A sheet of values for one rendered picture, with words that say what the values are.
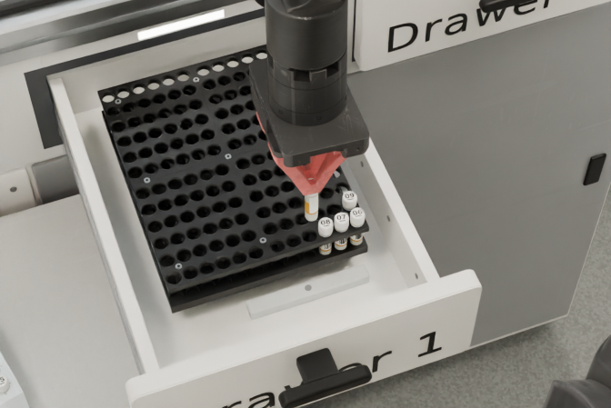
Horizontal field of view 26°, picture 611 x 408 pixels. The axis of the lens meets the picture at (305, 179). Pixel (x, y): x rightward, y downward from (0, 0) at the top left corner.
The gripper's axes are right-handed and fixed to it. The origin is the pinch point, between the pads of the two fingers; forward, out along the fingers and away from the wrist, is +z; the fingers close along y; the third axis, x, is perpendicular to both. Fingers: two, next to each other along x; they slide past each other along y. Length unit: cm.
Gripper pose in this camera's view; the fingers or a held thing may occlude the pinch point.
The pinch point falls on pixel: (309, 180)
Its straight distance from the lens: 104.1
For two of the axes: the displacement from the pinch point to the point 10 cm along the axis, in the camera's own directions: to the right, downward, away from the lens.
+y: 2.9, 7.2, -6.4
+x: 9.6, -2.2, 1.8
